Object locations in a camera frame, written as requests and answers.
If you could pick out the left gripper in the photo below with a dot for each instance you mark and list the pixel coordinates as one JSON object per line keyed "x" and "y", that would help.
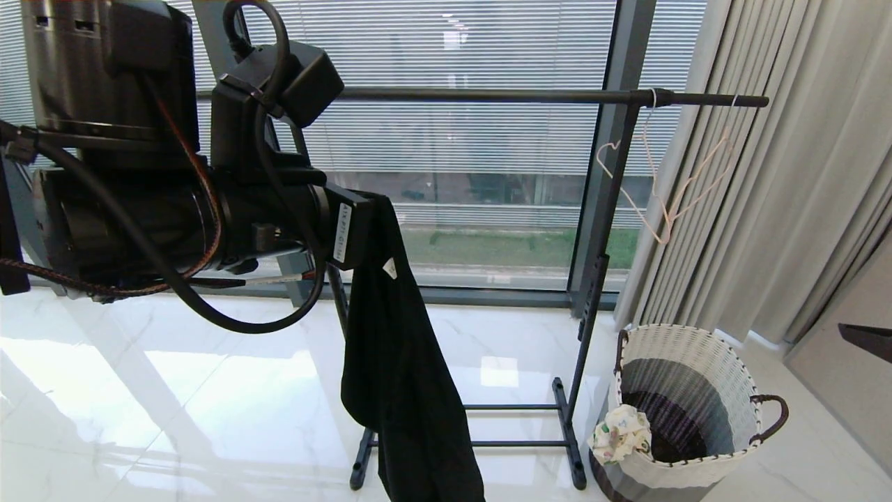
{"x": 240, "y": 223}

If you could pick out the black garment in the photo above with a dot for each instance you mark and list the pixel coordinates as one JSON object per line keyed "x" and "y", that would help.
{"x": 404, "y": 362}

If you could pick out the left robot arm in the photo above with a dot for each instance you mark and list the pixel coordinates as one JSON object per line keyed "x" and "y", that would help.
{"x": 104, "y": 70}

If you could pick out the black clothes rack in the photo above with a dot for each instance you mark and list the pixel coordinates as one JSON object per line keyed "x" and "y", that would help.
{"x": 488, "y": 94}

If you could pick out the white laundry basket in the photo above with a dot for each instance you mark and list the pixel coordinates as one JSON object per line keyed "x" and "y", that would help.
{"x": 697, "y": 348}

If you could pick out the window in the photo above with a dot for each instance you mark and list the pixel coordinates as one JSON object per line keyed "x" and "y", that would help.
{"x": 488, "y": 49}

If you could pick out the cream printed garment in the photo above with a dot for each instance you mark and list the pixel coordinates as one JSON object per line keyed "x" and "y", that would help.
{"x": 620, "y": 432}

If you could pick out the beige curtain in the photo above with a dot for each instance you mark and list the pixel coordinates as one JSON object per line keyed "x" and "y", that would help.
{"x": 801, "y": 174}

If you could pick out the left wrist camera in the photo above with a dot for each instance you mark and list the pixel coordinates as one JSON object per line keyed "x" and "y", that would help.
{"x": 306, "y": 84}

